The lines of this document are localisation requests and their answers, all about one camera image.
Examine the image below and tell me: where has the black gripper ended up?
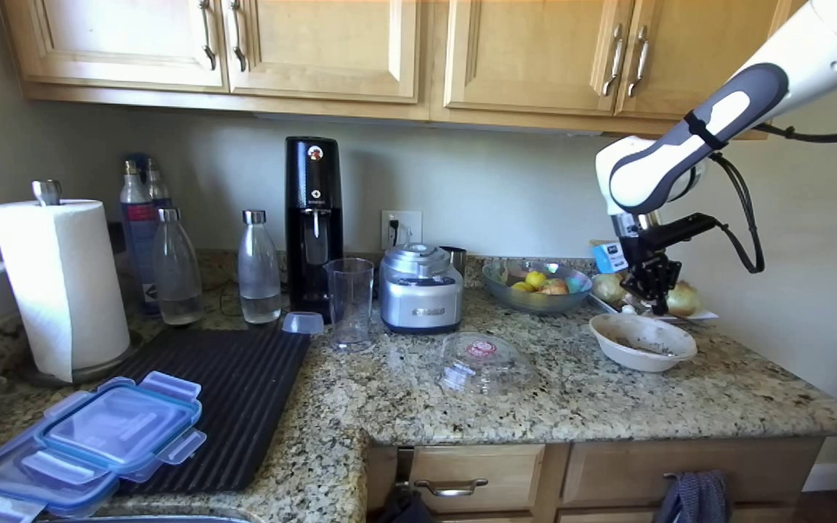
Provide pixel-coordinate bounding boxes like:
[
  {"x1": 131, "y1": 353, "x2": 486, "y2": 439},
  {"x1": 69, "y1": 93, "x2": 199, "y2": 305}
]
[{"x1": 615, "y1": 231, "x2": 683, "y2": 321}]

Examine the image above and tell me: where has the cream ceramic bowl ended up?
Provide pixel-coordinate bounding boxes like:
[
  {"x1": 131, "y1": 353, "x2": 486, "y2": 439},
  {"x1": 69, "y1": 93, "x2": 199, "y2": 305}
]
[
  {"x1": 586, "y1": 314, "x2": 701, "y2": 376},
  {"x1": 598, "y1": 353, "x2": 691, "y2": 378}
]

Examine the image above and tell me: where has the glass fruit bowl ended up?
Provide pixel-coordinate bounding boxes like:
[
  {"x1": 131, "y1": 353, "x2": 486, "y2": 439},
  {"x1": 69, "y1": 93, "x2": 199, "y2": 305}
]
[{"x1": 478, "y1": 253, "x2": 595, "y2": 321}]

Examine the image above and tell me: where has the large pale onion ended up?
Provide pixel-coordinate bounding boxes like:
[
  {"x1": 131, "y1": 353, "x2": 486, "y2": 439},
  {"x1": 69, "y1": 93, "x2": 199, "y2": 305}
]
[{"x1": 662, "y1": 283, "x2": 705, "y2": 324}]

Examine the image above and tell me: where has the brown skinned onion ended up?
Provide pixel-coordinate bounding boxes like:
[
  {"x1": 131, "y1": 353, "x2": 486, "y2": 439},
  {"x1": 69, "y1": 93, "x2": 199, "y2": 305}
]
[{"x1": 590, "y1": 275, "x2": 631, "y2": 305}]

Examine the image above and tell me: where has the blue white food package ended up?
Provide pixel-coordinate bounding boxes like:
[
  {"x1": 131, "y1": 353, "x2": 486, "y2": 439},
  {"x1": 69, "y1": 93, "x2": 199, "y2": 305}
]
[{"x1": 590, "y1": 238, "x2": 632, "y2": 280}]

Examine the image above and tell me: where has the clear plastic container pink label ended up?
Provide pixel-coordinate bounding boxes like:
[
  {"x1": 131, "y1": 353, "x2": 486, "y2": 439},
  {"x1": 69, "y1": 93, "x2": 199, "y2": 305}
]
[{"x1": 384, "y1": 328, "x2": 525, "y2": 399}]

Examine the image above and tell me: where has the wood drawer base cabinet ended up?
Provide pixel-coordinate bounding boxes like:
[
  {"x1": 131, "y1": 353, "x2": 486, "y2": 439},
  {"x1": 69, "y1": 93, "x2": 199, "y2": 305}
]
[{"x1": 364, "y1": 433, "x2": 829, "y2": 523}]

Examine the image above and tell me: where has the grey hanging towel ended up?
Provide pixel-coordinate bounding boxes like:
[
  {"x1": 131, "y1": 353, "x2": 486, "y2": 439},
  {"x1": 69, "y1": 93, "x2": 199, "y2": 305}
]
[{"x1": 650, "y1": 468, "x2": 734, "y2": 523}]

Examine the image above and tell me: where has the silver white food chopper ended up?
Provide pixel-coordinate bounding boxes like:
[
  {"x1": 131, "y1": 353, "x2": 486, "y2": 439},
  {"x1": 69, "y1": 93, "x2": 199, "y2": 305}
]
[{"x1": 374, "y1": 238, "x2": 468, "y2": 338}]

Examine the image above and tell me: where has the clear drinking glass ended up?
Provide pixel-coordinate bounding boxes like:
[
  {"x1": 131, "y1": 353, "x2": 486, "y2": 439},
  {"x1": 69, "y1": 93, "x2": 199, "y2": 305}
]
[{"x1": 323, "y1": 253, "x2": 381, "y2": 354}]

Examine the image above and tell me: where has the dark hanging cloth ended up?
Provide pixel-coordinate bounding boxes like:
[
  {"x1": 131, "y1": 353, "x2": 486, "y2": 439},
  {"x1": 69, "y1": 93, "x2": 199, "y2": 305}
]
[{"x1": 368, "y1": 482, "x2": 442, "y2": 523}]

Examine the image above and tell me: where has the small grey plastic cap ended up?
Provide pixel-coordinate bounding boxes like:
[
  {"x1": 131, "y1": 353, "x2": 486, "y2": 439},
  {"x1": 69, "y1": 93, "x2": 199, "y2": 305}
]
[{"x1": 275, "y1": 308, "x2": 332, "y2": 340}]

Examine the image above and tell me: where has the black soda maker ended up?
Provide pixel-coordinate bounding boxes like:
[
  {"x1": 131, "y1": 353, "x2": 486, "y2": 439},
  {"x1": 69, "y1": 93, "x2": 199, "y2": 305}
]
[{"x1": 281, "y1": 135, "x2": 345, "y2": 321}]

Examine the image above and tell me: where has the clear plastic bottle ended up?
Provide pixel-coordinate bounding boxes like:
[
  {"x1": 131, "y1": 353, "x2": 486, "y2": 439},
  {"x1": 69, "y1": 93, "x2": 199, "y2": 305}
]
[
  {"x1": 234, "y1": 208, "x2": 288, "y2": 328},
  {"x1": 152, "y1": 208, "x2": 205, "y2": 328}
]

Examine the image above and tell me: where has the black ribbed drying mat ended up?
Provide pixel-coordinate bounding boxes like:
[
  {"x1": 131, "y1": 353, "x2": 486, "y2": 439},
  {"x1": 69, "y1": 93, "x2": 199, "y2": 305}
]
[{"x1": 95, "y1": 327, "x2": 313, "y2": 501}]

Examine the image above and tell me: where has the dark capped bottle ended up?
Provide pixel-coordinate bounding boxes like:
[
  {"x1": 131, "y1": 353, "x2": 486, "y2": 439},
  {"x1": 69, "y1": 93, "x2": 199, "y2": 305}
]
[{"x1": 141, "y1": 158, "x2": 175, "y2": 216}]

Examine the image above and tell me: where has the dark blue bottle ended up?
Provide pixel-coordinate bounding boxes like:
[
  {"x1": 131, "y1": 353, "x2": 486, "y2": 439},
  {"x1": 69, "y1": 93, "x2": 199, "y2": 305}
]
[{"x1": 112, "y1": 153, "x2": 165, "y2": 312}]

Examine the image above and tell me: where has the small blue latch food container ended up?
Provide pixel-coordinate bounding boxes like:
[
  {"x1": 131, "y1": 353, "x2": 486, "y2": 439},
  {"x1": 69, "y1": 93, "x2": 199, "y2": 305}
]
[{"x1": 34, "y1": 369, "x2": 205, "y2": 485}]

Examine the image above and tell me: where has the white paper towel roll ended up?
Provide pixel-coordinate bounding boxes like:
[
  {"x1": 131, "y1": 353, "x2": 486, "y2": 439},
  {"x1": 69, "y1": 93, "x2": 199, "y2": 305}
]
[{"x1": 0, "y1": 198, "x2": 134, "y2": 386}]

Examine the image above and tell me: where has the metal paper towel holder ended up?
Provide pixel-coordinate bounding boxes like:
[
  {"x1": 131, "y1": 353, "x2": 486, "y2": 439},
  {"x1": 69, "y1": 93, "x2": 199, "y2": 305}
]
[{"x1": 25, "y1": 179, "x2": 141, "y2": 391}]

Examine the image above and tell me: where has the large blue latch food container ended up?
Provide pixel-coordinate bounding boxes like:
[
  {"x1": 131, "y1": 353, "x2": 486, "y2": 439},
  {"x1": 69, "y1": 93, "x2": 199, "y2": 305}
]
[{"x1": 0, "y1": 391, "x2": 213, "y2": 517}]

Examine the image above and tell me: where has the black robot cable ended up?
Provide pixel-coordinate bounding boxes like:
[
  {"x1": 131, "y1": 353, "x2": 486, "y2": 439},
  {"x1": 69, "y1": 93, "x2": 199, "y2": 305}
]
[{"x1": 705, "y1": 113, "x2": 837, "y2": 276}]

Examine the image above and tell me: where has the silver cabinet door handle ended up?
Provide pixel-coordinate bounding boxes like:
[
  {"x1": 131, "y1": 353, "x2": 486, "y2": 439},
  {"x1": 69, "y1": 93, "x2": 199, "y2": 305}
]
[
  {"x1": 602, "y1": 22, "x2": 627, "y2": 100},
  {"x1": 625, "y1": 23, "x2": 654, "y2": 103},
  {"x1": 197, "y1": 0, "x2": 221, "y2": 73},
  {"x1": 229, "y1": 0, "x2": 250, "y2": 77}
]

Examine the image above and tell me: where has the white wall outlet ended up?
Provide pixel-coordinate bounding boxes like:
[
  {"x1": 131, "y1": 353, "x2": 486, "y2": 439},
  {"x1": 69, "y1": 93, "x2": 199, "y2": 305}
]
[{"x1": 377, "y1": 208, "x2": 425, "y2": 260}]

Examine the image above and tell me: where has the silver drawer handle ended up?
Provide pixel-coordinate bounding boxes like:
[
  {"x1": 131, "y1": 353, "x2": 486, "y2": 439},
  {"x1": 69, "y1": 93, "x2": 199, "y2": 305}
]
[{"x1": 397, "y1": 475, "x2": 490, "y2": 504}]

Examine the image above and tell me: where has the light wood wall cabinet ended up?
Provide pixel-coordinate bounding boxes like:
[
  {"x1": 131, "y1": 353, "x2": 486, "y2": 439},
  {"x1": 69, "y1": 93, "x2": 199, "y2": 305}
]
[{"x1": 0, "y1": 0, "x2": 813, "y2": 141}]

